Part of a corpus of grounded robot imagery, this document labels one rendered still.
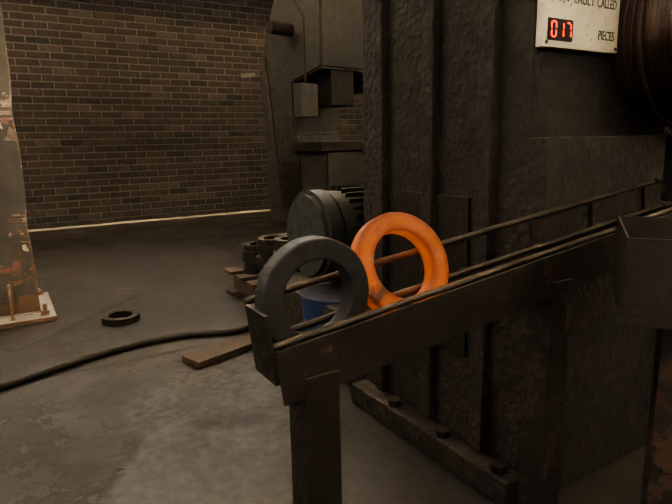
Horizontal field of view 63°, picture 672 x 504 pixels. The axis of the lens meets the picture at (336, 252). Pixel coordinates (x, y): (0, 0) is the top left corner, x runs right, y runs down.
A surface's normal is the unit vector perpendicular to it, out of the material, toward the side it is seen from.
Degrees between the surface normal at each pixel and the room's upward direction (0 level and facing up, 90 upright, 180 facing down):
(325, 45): 92
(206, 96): 90
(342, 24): 92
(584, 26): 90
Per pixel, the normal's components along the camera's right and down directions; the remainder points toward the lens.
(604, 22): 0.52, 0.15
